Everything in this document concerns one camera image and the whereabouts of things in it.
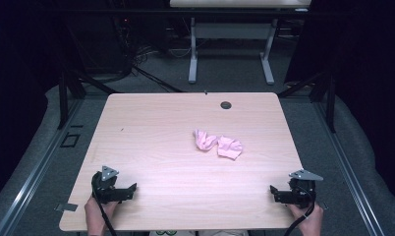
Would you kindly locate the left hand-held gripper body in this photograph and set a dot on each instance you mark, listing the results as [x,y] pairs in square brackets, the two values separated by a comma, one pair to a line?
[104,190]

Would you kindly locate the aluminium floor rail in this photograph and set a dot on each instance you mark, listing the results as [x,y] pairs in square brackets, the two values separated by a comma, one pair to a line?
[31,178]
[348,173]

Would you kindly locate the grey metal bracket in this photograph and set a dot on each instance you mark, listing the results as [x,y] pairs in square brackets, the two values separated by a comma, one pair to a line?
[67,207]

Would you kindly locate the person's right hand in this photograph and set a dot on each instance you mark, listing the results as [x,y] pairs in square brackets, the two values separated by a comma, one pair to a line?
[308,221]

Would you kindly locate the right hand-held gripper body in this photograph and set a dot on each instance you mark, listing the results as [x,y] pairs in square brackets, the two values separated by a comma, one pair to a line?
[302,191]

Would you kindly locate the round grey table grommet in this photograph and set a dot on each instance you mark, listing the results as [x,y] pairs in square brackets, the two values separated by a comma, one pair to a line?
[225,105]

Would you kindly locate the pink sock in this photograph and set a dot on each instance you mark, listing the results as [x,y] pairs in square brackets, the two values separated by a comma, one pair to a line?
[230,148]
[203,141]

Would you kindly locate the black metal stand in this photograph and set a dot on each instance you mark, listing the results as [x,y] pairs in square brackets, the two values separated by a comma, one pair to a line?
[330,101]
[63,98]

